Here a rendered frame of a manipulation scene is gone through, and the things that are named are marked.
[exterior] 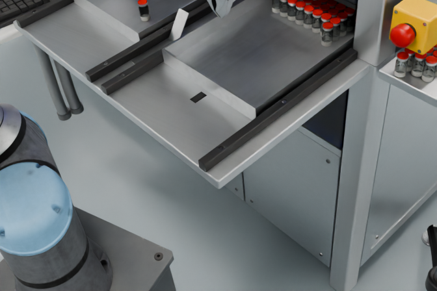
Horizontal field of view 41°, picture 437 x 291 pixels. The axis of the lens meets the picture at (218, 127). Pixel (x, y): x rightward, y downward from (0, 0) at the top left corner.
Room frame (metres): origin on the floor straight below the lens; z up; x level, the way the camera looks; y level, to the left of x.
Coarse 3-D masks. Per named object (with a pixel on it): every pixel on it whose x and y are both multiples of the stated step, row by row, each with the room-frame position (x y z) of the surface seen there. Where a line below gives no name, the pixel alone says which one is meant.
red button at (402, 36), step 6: (402, 24) 0.79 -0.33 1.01; (396, 30) 0.78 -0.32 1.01; (402, 30) 0.77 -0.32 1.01; (408, 30) 0.77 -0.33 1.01; (390, 36) 0.79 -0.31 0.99; (396, 36) 0.77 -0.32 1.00; (402, 36) 0.77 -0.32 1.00; (408, 36) 0.76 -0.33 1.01; (414, 36) 0.77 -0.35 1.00; (396, 42) 0.77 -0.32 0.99; (402, 42) 0.77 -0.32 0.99; (408, 42) 0.76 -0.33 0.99
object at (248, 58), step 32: (256, 0) 1.09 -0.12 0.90; (192, 32) 0.98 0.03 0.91; (224, 32) 1.01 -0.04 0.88; (256, 32) 1.00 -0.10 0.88; (288, 32) 0.98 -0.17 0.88; (352, 32) 0.96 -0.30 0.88; (192, 64) 0.91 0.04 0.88; (224, 64) 0.90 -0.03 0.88; (256, 64) 0.89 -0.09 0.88; (288, 64) 0.88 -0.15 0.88; (320, 64) 0.84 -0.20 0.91; (224, 96) 0.79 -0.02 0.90; (256, 96) 0.80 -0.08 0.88
